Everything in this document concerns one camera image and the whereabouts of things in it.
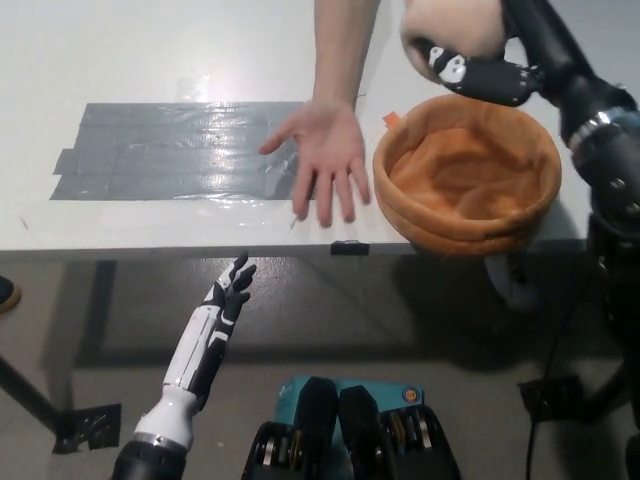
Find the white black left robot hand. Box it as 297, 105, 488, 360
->
162, 251, 258, 402

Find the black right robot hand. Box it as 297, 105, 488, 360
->
422, 0, 597, 109

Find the person's bare hand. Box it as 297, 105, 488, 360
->
259, 101, 373, 228

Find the pale pink plush dumpling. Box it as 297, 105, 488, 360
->
399, 0, 507, 82

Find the robot torso black teal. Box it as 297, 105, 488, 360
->
242, 375, 461, 480

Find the orange plush basket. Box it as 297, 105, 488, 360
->
372, 95, 563, 262

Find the small black tape strip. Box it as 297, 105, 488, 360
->
330, 239, 372, 257

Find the black floor tape patch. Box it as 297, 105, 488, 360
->
517, 377, 596, 427
52, 402, 123, 455

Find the dark shoe brown sole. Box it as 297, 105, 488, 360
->
0, 273, 24, 315

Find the grey duct tape patch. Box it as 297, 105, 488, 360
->
48, 102, 314, 203

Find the black cable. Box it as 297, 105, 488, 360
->
523, 279, 592, 480

